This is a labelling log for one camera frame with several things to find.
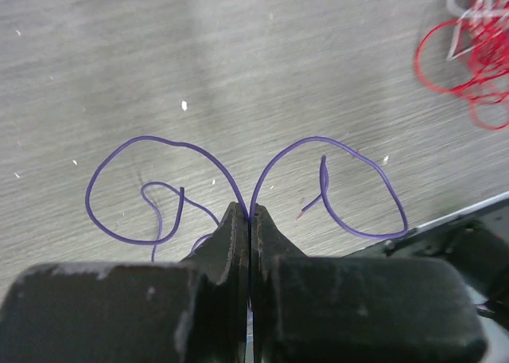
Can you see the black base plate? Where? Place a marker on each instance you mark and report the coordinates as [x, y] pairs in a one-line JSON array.
[[474, 240]]

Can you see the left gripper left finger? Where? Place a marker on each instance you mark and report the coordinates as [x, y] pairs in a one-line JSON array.
[[194, 310]]

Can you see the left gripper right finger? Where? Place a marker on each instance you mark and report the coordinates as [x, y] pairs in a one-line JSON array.
[[356, 308]]

